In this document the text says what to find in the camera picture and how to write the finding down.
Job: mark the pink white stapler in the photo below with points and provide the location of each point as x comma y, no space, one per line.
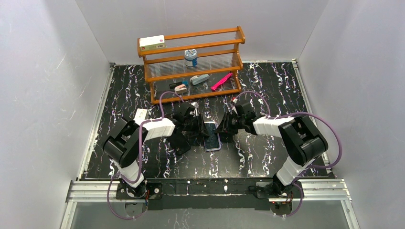
180,89

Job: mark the black teal marker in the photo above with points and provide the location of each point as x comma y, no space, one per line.
175,84

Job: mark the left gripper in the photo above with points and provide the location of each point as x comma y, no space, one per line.
195,123

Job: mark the orange wooden shelf rack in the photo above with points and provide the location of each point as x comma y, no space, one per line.
218,55

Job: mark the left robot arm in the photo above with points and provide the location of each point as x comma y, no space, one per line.
124,143

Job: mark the white cardboard box on table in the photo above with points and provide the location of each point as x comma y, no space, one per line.
141,115

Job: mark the white box on shelf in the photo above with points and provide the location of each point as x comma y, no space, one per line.
152,43

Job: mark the grey blue stapler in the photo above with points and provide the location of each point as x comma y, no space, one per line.
197,79

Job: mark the blue white jar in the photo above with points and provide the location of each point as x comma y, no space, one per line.
190,57

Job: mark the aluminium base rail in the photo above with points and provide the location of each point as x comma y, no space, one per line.
208,192

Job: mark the black phone case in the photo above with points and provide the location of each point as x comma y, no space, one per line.
179,143

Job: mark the lavender phone case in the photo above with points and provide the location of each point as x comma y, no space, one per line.
212,148

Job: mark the pink comb tool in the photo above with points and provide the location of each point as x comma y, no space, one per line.
221,82

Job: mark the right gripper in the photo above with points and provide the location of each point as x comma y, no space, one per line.
228,122

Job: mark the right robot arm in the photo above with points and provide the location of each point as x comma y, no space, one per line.
302,139

